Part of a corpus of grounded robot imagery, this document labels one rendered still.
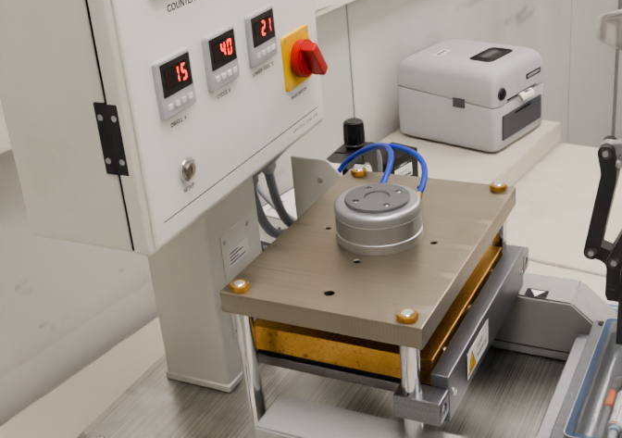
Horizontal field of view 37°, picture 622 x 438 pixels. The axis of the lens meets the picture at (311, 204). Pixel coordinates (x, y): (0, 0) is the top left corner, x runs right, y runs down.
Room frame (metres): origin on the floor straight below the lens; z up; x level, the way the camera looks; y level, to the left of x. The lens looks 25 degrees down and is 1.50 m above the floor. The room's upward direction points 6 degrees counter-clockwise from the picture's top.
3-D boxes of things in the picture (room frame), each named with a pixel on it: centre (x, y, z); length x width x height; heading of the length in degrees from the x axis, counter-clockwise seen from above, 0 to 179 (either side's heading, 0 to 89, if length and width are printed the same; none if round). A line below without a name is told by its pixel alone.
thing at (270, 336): (0.76, -0.06, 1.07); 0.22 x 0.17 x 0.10; 151
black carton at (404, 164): (1.56, -0.15, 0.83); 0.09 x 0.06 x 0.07; 135
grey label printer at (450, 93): (1.80, -0.35, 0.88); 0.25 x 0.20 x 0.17; 47
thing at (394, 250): (0.79, -0.04, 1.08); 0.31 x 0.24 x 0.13; 151
